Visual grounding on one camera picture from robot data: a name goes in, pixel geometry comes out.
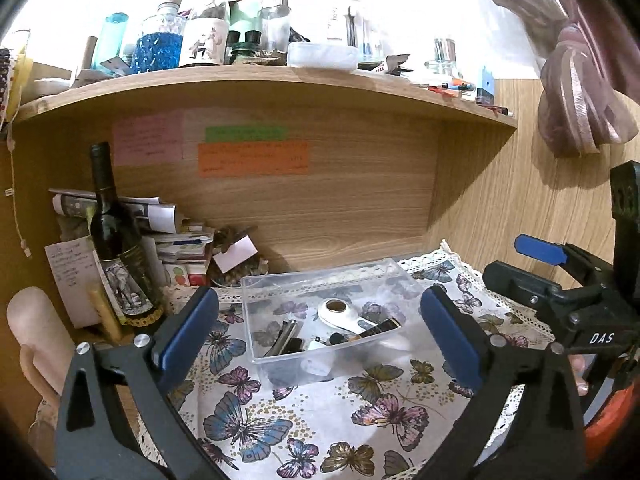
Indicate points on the teal clear bottle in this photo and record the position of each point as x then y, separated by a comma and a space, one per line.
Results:
112, 35

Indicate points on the pink sticky note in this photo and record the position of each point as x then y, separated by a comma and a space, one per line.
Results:
147, 140

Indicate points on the round glass object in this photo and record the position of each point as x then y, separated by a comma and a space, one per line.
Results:
42, 430

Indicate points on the tall bottle with white label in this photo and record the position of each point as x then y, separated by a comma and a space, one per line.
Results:
207, 35

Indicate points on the orange sticky note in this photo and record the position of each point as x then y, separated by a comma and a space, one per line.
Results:
252, 158

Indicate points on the blister pack of tools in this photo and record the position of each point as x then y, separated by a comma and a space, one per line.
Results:
357, 30

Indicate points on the green sticky note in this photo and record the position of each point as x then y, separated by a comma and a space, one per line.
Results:
246, 133

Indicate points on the small glass jar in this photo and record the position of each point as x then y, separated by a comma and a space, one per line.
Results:
442, 57

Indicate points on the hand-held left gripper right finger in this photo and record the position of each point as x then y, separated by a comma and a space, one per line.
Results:
450, 340

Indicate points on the butterfly print tablecloth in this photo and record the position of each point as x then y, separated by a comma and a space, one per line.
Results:
240, 425

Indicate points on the small black object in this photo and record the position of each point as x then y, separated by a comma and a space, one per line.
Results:
337, 338

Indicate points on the small black binoculars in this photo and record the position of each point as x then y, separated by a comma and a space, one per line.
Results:
245, 45

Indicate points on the bowl of dried bits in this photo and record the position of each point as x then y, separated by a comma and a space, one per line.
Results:
240, 276

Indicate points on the metal nail clipper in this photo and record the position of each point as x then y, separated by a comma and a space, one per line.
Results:
281, 337

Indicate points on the red and white carton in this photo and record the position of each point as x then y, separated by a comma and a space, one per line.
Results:
185, 275

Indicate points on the mauve tied curtain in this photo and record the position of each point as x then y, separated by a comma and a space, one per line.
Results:
575, 85

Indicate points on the translucent white box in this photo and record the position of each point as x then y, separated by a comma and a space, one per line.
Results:
322, 56

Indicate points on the clear plastic container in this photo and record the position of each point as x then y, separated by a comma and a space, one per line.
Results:
350, 272

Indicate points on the glass bottle with blue beads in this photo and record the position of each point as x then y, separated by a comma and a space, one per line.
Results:
157, 45

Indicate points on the handwritten paper note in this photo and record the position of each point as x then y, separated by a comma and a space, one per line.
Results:
70, 280

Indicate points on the black clip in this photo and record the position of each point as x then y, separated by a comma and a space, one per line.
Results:
296, 345

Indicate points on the mint green bottle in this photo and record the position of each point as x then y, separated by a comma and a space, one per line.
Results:
247, 15

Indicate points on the small cardboard box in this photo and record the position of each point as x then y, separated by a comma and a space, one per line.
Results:
45, 77

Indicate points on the person's right hand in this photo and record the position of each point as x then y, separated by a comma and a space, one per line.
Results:
581, 375

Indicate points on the bunch of pens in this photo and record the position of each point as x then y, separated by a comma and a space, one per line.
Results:
450, 86

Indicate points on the clear glass jar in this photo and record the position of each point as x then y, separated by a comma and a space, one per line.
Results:
275, 27

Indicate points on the pale pink card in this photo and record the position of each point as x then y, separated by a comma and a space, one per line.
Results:
235, 255

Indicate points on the lace ribbon spool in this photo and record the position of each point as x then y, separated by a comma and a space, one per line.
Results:
12, 75

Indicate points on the cardboard tube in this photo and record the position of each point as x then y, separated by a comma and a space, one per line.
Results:
87, 52

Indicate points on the blue and black gadget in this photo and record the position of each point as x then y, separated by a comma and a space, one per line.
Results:
485, 87

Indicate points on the yellow candle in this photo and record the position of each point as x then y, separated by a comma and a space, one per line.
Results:
105, 315

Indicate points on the small white plastic gadget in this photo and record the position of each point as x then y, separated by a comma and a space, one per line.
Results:
315, 346

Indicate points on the stack of booklets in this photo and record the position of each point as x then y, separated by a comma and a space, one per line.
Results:
182, 247

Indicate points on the wooden shelf unit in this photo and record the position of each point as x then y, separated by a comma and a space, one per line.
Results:
300, 87

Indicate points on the rolled magazine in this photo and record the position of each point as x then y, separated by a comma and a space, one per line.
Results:
150, 212

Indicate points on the white handheld massager device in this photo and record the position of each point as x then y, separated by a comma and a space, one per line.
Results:
340, 315

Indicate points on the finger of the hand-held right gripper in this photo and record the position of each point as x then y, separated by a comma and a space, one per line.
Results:
520, 285
540, 249

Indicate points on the dark wine bottle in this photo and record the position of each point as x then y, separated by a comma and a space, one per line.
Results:
115, 240

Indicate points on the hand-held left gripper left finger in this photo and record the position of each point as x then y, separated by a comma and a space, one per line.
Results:
187, 327

